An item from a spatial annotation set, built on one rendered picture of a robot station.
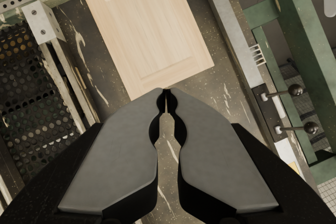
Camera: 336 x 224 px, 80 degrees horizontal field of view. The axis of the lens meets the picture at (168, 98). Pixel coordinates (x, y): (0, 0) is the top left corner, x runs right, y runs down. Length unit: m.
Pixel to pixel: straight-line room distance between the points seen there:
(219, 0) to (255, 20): 0.18
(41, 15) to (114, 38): 0.22
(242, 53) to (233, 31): 0.08
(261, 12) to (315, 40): 0.21
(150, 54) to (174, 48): 0.08
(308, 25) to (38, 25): 0.87
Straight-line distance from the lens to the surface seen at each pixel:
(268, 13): 0.90
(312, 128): 0.71
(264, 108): 0.75
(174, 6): 0.76
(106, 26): 0.75
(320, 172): 1.01
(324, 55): 0.87
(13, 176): 0.89
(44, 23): 0.77
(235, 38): 0.74
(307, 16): 0.86
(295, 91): 0.67
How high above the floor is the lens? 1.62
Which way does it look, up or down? 32 degrees down
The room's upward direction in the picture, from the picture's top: 155 degrees clockwise
